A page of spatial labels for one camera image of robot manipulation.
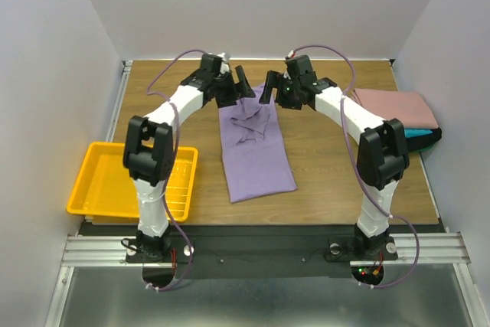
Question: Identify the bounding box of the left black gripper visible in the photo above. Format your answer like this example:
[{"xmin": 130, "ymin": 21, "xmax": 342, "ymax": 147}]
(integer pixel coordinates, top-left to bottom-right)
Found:
[{"xmin": 214, "ymin": 66, "xmax": 256, "ymax": 109}]

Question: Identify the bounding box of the purple t shirt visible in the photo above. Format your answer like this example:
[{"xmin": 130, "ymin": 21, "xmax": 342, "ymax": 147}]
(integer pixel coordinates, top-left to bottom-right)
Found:
[{"xmin": 218, "ymin": 84, "xmax": 297, "ymax": 203}]

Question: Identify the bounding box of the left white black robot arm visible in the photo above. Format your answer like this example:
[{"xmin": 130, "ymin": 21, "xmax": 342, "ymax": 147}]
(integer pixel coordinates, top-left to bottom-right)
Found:
[{"xmin": 122, "ymin": 53, "xmax": 255, "ymax": 262}]

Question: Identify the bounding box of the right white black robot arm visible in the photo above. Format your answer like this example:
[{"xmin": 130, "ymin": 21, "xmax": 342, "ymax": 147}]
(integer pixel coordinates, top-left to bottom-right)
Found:
[{"xmin": 260, "ymin": 55, "xmax": 410, "ymax": 259}]

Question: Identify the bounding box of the pink folded t shirt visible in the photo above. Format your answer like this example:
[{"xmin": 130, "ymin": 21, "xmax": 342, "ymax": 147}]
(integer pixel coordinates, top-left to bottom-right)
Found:
[{"xmin": 352, "ymin": 88, "xmax": 439, "ymax": 129}]

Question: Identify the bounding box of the teal folded t shirt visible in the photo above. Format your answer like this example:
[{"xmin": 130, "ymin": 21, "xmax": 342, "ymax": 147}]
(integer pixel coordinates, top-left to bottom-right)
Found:
[{"xmin": 404, "ymin": 129, "xmax": 433, "ymax": 139}]

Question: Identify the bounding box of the black folded t shirt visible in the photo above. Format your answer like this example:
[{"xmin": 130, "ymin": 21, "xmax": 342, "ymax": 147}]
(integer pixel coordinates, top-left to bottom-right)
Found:
[{"xmin": 406, "ymin": 128, "xmax": 443, "ymax": 153}]

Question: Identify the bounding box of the yellow plastic tray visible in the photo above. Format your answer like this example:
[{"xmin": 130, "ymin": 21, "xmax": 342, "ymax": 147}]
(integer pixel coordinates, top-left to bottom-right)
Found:
[{"xmin": 66, "ymin": 142, "xmax": 198, "ymax": 224}]

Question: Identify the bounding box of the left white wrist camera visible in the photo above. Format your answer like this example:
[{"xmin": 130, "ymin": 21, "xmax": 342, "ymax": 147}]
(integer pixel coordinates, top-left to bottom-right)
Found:
[{"xmin": 218, "ymin": 52, "xmax": 230, "ymax": 74}]

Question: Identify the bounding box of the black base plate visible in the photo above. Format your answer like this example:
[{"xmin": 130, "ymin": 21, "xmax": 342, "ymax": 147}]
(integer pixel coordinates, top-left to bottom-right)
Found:
[{"xmin": 64, "ymin": 223, "xmax": 447, "ymax": 280}]

